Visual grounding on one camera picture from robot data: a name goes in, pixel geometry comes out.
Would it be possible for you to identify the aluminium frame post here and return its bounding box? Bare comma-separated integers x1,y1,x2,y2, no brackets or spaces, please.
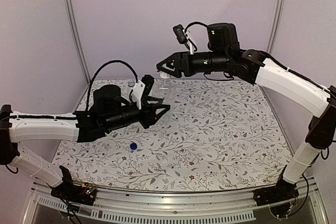
266,0,285,54
64,0,91,84

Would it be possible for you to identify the Pepsi label plastic bottle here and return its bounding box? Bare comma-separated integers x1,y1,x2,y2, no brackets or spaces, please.
126,80,136,102

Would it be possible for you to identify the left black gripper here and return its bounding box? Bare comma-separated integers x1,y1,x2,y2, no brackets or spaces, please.
103,97,170,131

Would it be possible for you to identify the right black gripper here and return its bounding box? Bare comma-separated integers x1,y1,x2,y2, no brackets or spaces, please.
156,50,229,78

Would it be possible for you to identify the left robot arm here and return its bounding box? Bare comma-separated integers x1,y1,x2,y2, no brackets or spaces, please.
1,82,171,200

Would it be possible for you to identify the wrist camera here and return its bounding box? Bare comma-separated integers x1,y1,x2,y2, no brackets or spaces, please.
129,74,154,110
173,24,198,54

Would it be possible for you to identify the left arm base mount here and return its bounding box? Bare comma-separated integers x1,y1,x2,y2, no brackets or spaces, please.
51,166,97,206

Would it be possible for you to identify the left aluminium frame post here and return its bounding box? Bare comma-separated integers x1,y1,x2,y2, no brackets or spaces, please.
64,0,91,84

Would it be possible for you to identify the floral patterned table mat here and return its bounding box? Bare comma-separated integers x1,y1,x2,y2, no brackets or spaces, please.
52,79,292,191

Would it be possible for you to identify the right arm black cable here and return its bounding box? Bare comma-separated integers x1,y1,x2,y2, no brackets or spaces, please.
185,21,209,33

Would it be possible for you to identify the blue bottle cap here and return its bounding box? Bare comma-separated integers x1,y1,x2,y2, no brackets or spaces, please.
130,143,138,151

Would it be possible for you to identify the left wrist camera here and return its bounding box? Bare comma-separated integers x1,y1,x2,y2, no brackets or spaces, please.
129,74,154,110

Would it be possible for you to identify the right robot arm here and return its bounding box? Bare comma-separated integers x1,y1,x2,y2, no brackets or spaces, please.
156,23,335,201

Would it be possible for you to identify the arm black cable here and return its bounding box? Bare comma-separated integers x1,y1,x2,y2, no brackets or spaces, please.
185,21,209,33
87,59,140,109

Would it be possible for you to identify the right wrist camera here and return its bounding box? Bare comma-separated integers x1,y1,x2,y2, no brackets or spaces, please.
173,24,198,54

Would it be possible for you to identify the clear plastic bottle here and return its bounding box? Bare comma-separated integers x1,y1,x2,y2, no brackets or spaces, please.
152,77,176,127

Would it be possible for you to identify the white clear bottle cap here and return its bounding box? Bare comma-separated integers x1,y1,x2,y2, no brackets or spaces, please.
160,72,171,80

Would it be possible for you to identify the front aluminium rail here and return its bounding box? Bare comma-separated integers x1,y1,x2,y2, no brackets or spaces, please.
22,177,331,223

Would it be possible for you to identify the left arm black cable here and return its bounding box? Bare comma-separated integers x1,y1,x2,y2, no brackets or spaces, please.
87,59,140,109

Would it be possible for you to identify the right aluminium frame post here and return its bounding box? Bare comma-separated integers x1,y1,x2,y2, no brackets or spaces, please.
266,0,285,54

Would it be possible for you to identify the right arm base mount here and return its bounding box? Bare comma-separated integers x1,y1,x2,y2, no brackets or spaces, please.
253,178,299,219

